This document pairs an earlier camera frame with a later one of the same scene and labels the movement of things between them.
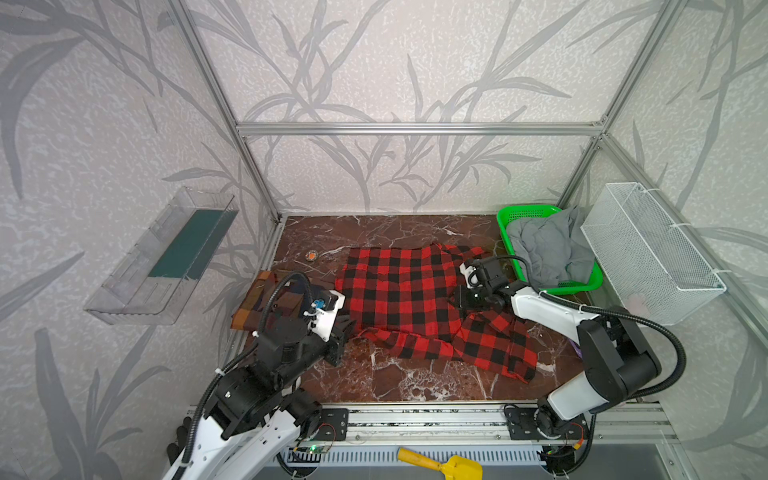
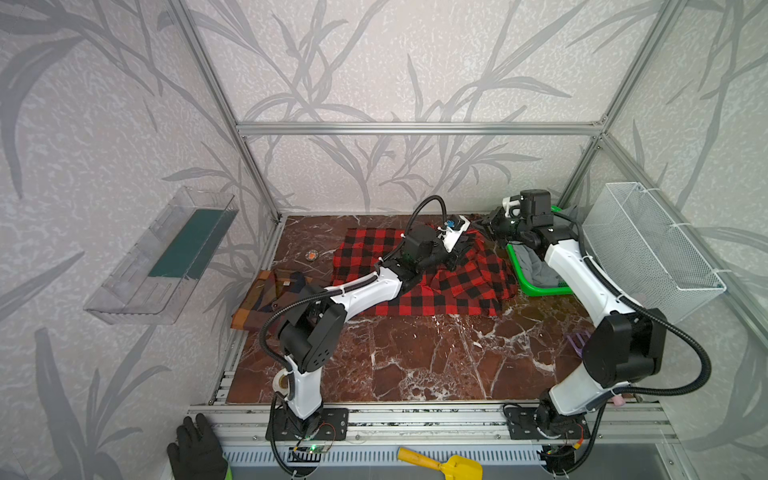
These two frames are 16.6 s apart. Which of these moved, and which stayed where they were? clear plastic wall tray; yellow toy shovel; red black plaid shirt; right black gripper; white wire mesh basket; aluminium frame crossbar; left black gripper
Moved: left black gripper; red black plaid shirt; right black gripper
Stayed: aluminium frame crossbar; yellow toy shovel; clear plastic wall tray; white wire mesh basket
